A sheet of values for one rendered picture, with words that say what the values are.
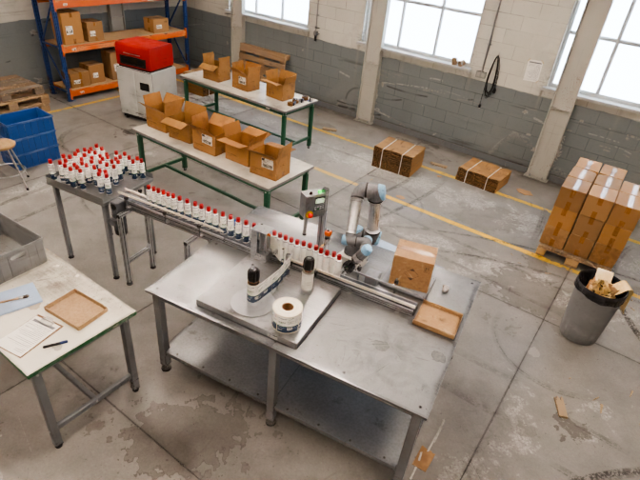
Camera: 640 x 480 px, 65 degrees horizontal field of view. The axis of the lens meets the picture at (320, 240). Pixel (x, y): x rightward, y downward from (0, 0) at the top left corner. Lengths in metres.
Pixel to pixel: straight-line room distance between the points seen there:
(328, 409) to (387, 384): 0.73
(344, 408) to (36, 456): 2.09
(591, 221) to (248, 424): 4.27
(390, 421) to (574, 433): 1.53
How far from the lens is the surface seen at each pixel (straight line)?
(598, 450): 4.58
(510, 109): 8.48
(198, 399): 4.10
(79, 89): 10.14
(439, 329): 3.63
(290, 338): 3.28
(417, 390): 3.20
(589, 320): 5.19
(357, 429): 3.71
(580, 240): 6.37
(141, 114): 8.93
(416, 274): 3.80
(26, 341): 3.64
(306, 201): 3.60
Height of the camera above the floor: 3.19
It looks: 33 degrees down
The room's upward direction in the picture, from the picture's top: 6 degrees clockwise
